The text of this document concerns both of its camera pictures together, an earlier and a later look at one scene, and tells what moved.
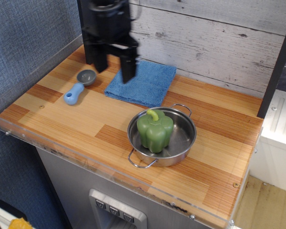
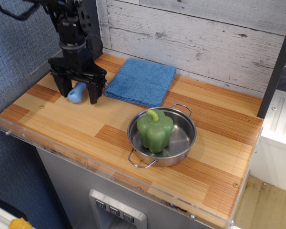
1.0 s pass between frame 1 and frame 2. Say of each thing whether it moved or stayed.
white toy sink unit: stayed
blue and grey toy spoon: stayed
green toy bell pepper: stayed
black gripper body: moved
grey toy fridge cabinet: stayed
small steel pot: stayed
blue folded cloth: stayed
